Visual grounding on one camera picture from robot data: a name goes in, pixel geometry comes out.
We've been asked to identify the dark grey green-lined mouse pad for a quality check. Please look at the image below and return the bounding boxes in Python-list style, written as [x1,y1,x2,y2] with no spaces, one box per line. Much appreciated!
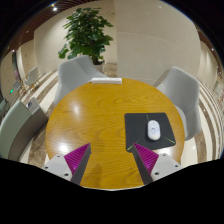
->
[124,112,177,152]

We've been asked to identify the light grey shell chair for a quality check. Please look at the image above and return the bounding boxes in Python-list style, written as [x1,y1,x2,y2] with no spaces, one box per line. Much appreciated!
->
[53,54,110,106]
[152,65,203,142]

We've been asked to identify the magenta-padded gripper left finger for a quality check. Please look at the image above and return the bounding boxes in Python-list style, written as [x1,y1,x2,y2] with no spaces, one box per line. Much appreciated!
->
[43,142,92,186]

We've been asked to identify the green leafy potted plant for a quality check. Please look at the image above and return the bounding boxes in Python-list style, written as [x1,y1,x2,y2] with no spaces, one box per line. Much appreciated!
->
[58,7,115,67]

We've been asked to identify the small white distant chair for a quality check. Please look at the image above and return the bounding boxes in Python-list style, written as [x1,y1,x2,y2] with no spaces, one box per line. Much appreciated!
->
[23,65,41,90]

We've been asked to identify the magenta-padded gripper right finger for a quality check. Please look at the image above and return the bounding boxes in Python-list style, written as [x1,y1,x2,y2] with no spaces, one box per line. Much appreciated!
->
[129,142,184,186]

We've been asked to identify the grey green lounge chair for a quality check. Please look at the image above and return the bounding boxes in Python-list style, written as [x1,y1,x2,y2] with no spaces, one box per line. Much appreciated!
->
[0,96,50,162]

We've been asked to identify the white printed computer mouse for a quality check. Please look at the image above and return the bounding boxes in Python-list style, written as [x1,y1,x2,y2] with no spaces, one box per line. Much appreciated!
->
[146,119,163,141]

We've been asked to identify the white flat rectangular box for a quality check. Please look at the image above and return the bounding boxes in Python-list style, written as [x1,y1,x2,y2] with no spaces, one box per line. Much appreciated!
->
[90,77,123,85]

